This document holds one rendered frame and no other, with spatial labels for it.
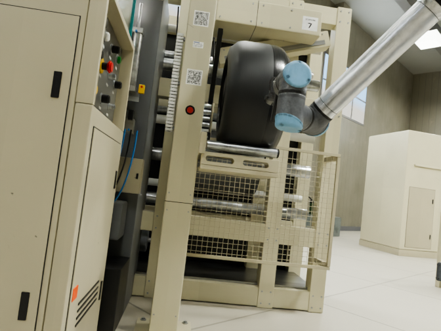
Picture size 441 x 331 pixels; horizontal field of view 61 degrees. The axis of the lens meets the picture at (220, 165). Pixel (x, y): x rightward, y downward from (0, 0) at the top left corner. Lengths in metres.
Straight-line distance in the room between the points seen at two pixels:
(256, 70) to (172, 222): 0.79
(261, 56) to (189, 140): 0.51
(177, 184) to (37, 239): 0.80
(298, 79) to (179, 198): 0.84
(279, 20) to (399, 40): 1.12
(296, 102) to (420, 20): 0.41
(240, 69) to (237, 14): 0.63
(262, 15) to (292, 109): 1.15
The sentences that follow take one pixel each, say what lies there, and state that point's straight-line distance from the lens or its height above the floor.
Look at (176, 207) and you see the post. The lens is 1.77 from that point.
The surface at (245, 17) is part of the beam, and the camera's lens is 2.26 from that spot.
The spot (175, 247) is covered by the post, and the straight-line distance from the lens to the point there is 1.79.
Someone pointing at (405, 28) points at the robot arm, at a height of 1.23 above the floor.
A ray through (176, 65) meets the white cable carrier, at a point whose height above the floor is 1.27.
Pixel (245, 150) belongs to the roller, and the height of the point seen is 0.90.
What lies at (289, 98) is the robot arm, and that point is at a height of 1.01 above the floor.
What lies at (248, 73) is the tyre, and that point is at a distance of 1.67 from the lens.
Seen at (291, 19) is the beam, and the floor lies 1.71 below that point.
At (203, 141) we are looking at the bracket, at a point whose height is 0.91.
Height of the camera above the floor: 0.70
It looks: 4 degrees up
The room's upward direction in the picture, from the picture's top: 7 degrees clockwise
